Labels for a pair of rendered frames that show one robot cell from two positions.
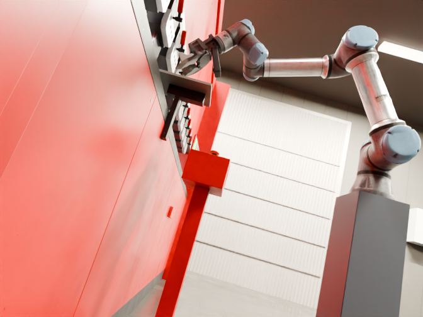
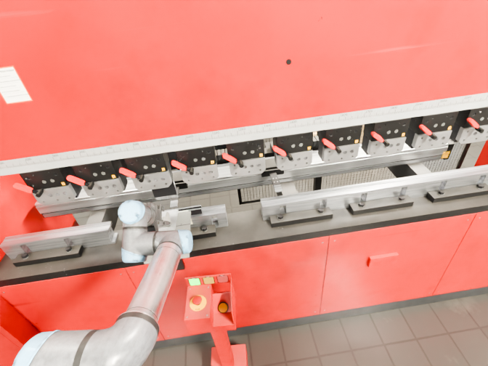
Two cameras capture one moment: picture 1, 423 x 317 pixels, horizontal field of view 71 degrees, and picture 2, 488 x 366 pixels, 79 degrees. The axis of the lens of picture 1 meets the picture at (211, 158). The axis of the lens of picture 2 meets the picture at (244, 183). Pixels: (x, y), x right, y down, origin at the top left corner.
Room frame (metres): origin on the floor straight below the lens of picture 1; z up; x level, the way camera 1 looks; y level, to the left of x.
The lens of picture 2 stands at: (1.33, -0.71, 1.93)
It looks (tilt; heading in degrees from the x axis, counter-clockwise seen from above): 38 degrees down; 86
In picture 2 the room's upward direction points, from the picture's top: 7 degrees counter-clockwise
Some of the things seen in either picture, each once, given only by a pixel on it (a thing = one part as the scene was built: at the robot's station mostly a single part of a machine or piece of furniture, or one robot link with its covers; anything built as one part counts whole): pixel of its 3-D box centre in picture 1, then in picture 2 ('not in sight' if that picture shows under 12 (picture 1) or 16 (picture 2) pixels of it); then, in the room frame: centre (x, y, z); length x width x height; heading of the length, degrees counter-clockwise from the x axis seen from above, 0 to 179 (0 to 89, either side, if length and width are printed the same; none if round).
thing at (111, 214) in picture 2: not in sight; (110, 202); (0.63, 0.75, 0.81); 0.64 x 0.08 x 0.14; 88
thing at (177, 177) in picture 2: not in sight; (175, 188); (1.08, 0.51, 1.01); 0.26 x 0.12 x 0.05; 88
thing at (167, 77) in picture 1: (178, 87); (169, 235); (1.06, 0.20, 1.00); 0.26 x 0.18 x 0.01; 88
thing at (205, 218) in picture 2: not in sight; (186, 221); (1.12, 0.35, 0.92); 0.39 x 0.06 x 0.10; 178
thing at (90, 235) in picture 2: not in sight; (61, 240); (0.51, 0.37, 0.92); 0.50 x 0.06 x 0.10; 178
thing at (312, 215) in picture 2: not in sight; (301, 217); (1.67, 0.27, 0.89); 0.30 x 0.05 x 0.03; 178
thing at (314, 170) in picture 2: not in sight; (248, 173); (1.47, 0.63, 0.93); 2.30 x 0.14 x 0.10; 178
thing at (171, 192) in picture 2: (153, 49); (164, 190); (1.06, 0.35, 1.13); 0.10 x 0.02 x 0.10; 178
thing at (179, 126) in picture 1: (179, 117); (384, 133); (2.04, 0.32, 1.26); 0.15 x 0.09 x 0.17; 178
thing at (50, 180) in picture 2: not in sight; (53, 181); (0.64, 0.36, 1.26); 0.15 x 0.09 x 0.17; 178
